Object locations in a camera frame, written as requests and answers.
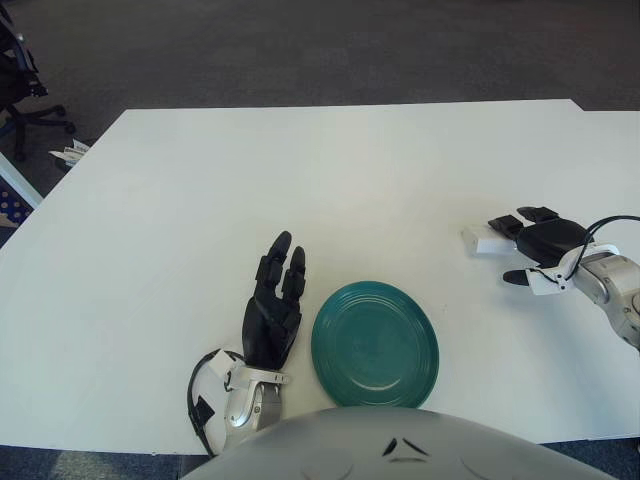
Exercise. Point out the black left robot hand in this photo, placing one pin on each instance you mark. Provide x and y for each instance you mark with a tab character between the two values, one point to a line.
267	330

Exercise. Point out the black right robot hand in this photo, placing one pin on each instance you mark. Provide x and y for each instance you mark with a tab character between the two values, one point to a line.
550	242

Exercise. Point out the white charger block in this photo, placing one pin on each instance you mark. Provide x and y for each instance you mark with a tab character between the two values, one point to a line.
480	242

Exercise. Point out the green ceramic plate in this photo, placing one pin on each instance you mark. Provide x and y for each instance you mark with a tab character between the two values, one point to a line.
375	345

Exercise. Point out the grey robot torso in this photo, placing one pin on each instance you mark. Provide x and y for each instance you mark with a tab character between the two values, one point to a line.
350	445

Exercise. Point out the white paper scraps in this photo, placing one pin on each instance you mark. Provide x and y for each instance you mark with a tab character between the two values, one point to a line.
70	151

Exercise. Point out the blue dotted patterned panel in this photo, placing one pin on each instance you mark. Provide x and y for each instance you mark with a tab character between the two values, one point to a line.
10	202

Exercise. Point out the white desk edge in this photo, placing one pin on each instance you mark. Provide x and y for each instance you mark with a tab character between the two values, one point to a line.
15	180

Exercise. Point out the black office chair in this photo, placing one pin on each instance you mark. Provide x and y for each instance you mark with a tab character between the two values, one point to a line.
15	75

